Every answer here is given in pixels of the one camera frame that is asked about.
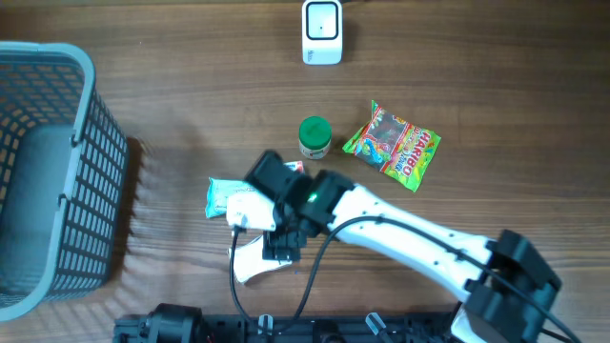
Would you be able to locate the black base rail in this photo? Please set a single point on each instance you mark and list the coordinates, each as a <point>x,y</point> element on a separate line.
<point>169,323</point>

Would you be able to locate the teal wet wipes pack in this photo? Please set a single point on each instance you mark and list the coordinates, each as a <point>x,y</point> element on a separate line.
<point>218,193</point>

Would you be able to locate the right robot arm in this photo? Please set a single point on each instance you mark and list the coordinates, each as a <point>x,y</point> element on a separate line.
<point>505,288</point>

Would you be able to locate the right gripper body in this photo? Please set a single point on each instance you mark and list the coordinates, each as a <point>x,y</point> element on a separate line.
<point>286,232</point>

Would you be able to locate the Haribo gummy candy bag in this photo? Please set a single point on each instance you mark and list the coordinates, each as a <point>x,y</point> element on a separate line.
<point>394,147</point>

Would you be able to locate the grey plastic basket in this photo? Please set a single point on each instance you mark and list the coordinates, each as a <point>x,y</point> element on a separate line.
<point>64,160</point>

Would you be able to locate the small red tissue pack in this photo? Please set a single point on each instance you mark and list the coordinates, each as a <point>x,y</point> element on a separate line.
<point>295,166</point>

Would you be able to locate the green lid jar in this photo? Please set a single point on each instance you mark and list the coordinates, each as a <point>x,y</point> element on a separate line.
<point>314,137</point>

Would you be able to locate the white barcode scanner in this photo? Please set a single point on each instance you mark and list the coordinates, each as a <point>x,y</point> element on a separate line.
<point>322,32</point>

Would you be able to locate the white cardboard box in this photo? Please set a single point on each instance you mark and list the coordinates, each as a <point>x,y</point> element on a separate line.
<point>248,261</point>

